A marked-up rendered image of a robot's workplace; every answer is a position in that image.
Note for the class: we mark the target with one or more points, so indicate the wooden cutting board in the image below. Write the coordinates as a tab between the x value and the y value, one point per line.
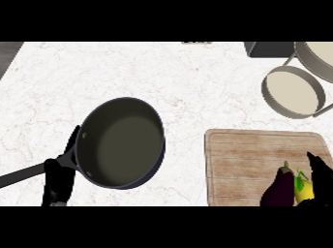
249	161

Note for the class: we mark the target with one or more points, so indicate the dark grey box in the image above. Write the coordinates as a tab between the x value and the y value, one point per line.
268	49

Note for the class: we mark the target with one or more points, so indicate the purple eggplant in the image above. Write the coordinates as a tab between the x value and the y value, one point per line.
278	190

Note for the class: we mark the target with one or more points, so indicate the yellow lemon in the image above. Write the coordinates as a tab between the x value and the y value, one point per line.
305	190

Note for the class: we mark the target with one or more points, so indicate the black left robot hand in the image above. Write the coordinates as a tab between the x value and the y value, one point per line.
59	180

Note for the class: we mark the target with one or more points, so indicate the dark frying pan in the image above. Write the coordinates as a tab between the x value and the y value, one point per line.
120	143

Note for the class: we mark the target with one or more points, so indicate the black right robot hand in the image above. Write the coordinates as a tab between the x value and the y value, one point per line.
324	180

